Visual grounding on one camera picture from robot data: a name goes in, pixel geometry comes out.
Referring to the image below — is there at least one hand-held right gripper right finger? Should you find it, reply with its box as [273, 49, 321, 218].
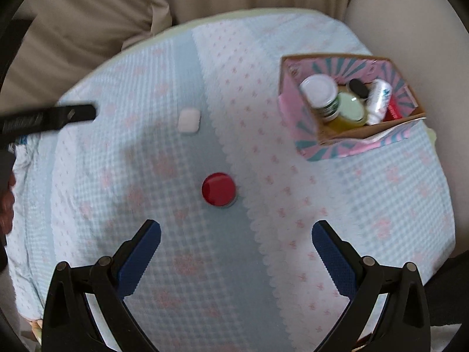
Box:
[311, 220, 432, 352]

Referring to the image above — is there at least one red carton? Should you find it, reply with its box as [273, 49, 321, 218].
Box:
[383, 95, 401, 121]

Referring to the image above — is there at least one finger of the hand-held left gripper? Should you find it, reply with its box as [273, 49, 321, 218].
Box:
[0, 19, 34, 85]
[46, 104, 97, 130]

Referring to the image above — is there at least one pale green bed sheet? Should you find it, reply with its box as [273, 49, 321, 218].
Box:
[121, 6, 438, 147]

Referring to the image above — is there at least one white-lidded green jar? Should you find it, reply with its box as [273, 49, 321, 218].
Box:
[300, 74, 339, 121]

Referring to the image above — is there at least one small white case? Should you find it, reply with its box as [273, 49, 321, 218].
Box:
[178, 108, 201, 133]

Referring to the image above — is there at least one white plastic bottle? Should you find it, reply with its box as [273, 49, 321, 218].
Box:
[366, 79, 393, 125]

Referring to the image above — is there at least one printed blanket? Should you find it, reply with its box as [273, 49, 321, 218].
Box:
[7, 15, 456, 352]

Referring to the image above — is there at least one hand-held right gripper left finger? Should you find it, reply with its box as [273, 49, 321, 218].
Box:
[41, 219, 162, 352]

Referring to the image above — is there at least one pale green-lidded yellow jar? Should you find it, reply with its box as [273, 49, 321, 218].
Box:
[328, 92, 368, 133]

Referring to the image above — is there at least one patterned cardboard box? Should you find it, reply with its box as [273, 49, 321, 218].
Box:
[278, 54, 427, 162]

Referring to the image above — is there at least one person's left hand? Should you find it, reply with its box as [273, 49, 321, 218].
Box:
[0, 174, 16, 236]

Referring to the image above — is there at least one red round tin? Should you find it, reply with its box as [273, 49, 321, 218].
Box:
[201, 172, 238, 209]

